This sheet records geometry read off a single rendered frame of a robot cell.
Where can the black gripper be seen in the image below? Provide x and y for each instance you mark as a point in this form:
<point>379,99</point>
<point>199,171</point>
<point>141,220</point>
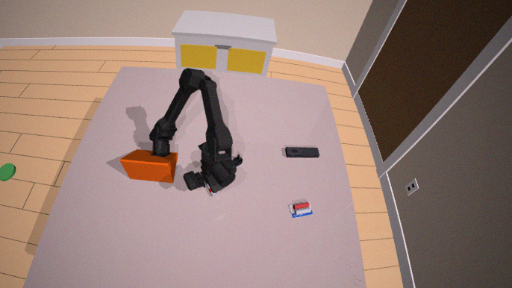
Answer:
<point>195,181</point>

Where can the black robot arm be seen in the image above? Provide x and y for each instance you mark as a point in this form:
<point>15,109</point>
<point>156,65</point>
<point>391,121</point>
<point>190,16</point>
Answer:
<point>218,136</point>

